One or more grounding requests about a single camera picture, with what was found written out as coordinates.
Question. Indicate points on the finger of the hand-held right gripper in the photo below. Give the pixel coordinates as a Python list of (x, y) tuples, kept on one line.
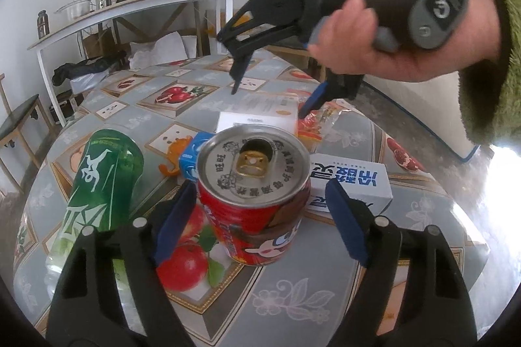
[(276, 5), (321, 92)]

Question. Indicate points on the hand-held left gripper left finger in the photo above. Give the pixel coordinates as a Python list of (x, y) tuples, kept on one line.
[(175, 216)]

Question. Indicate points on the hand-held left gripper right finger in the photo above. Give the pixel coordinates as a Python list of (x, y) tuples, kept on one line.
[(342, 216)]

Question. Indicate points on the orange snack wrapper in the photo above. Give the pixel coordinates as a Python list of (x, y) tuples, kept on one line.
[(321, 125)]

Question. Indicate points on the orange peel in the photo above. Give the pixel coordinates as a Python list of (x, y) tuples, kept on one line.
[(177, 151)]

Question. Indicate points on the red drink can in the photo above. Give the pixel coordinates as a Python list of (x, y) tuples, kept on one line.
[(252, 220)]

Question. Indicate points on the green plastic bottle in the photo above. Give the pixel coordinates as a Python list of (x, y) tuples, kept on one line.
[(101, 184)]

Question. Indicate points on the person's right forearm green sleeve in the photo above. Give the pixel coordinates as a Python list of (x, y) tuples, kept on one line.
[(500, 86)]

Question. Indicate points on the person's right hand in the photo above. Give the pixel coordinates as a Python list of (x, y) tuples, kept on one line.
[(407, 64)]

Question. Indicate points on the white and blue carton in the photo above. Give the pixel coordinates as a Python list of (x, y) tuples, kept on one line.
[(358, 176)]

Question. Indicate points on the light wooden table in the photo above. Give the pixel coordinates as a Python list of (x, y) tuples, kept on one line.
[(293, 53)]

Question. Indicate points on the small blue box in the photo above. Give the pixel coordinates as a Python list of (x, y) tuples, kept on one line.
[(191, 155)]

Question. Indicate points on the white printed carton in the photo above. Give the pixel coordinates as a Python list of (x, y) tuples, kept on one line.
[(260, 123)]

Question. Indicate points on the fruit print tablecloth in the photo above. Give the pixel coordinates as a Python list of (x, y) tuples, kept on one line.
[(285, 290)]

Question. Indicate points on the white mattress with blue trim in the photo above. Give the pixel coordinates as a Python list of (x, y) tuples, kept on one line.
[(427, 115)]

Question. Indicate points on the white shelf table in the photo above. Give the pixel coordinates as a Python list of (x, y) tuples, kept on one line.
[(142, 1)]

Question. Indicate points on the black cloth bag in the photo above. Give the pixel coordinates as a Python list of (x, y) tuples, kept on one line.
[(89, 66)]

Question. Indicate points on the small cardboard box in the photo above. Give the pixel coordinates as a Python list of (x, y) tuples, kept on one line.
[(97, 43)]

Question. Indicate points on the dark top wooden bench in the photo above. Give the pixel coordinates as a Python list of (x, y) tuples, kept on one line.
[(18, 119)]

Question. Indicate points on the glass pot with lid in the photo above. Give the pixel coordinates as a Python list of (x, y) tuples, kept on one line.
[(75, 9)]

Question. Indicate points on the steel thermos flask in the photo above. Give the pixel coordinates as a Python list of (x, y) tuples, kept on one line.
[(43, 24)]

